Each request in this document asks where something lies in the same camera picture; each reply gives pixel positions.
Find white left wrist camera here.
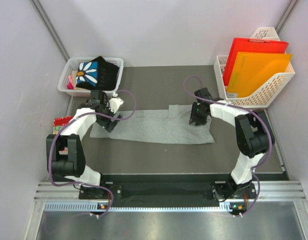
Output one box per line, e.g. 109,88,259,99
109,92,124,114

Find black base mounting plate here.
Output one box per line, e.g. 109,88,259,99
78,173,258,208

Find red folder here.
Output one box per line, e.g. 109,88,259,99
223,37,289,87

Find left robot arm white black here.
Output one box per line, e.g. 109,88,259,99
46,90,124,198

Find grey t shirt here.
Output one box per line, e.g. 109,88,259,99
90,105,215,145

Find pink beige folded cloths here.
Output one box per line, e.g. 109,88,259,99
67,70,77,90

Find grey slotted cable duct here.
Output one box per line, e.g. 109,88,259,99
44,201,232,213

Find orange folder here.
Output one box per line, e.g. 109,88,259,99
226,53,293,98

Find red green patterned book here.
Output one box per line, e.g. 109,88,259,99
53,116,73,135

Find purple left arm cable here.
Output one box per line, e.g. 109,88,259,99
47,89,137,221

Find white file organizer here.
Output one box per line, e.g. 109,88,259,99
214,27,295,108

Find black daisy print t shirt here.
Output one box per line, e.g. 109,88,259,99
76,56,119,91

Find white plastic basket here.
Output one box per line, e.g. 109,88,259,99
57,57,124,97

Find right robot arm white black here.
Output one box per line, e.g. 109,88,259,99
189,88,275,202

